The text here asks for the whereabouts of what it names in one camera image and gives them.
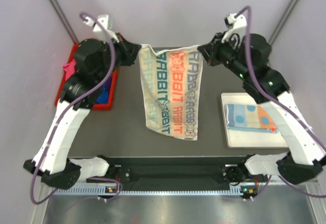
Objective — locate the dark blue towel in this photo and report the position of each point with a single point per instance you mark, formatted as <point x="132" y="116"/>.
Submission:
<point x="103" y="97"/>

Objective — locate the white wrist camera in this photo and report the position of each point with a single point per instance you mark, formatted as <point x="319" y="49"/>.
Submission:
<point x="236" y="27"/>
<point x="102" y="27"/>

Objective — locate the grey slotted cable duct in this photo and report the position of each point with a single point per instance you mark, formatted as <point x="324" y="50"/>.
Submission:
<point x="88" y="189"/>

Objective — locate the blue polka dot towel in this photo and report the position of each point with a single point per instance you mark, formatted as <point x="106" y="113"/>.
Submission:
<point x="250" y="118"/>

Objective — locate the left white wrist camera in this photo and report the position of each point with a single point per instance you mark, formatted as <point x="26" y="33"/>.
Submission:
<point x="102" y="27"/>

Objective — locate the beige rabbit letter towel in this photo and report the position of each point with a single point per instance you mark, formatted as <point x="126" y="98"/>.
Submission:
<point x="171" y="81"/>

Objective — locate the purple towel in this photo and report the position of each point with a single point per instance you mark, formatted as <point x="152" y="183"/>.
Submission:
<point x="107" y="84"/>

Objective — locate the pink towel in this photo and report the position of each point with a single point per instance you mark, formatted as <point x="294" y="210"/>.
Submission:
<point x="69" y="69"/>

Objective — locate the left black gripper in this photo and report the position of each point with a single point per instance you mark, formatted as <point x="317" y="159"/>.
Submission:
<point x="129" y="50"/>

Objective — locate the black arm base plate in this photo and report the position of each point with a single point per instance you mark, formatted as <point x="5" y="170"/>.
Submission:
<point x="176" y="172"/>

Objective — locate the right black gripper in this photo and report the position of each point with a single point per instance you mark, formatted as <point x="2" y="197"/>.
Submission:
<point x="211" y="50"/>

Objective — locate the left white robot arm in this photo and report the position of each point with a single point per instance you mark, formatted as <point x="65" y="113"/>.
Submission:
<point x="51" y="163"/>

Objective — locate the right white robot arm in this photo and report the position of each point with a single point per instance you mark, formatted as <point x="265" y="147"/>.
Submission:
<point x="247" y="57"/>

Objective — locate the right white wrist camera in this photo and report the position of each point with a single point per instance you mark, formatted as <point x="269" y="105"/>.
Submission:
<point x="236" y="27"/>

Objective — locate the white plastic tray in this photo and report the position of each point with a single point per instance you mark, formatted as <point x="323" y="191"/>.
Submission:
<point x="248" y="139"/>

